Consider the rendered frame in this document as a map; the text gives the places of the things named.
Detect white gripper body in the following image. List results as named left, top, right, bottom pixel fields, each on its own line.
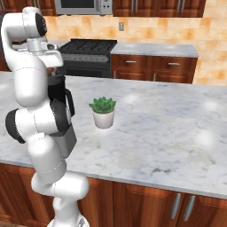
left=35, top=49, right=65, bottom=68

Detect black stove with oven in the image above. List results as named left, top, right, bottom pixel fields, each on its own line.
left=57, top=37, right=119, bottom=79

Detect silver microwave oven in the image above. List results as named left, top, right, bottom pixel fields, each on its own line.
left=53, top=0, right=114, bottom=17

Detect green plant in white pot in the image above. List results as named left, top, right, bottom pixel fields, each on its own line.
left=89, top=96, right=117, bottom=130

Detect brown base cupboards with drawers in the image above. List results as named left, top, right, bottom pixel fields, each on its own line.
left=110, top=53, right=199, bottom=85

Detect brown cupboard door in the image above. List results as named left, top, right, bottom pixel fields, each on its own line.
left=113, top=181, right=182, bottom=227
left=77, top=176, right=115, bottom=227
left=0, top=162, right=56, bottom=227
left=176, top=192, right=227, bottom=227

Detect brown wall cupboards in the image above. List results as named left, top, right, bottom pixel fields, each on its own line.
left=0, top=0, right=57, bottom=17
left=113, top=0, right=207, bottom=19

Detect silver cupboard handle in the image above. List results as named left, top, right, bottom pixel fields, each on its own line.
left=170, top=192, right=182, bottom=221
left=183, top=194, right=197, bottom=223

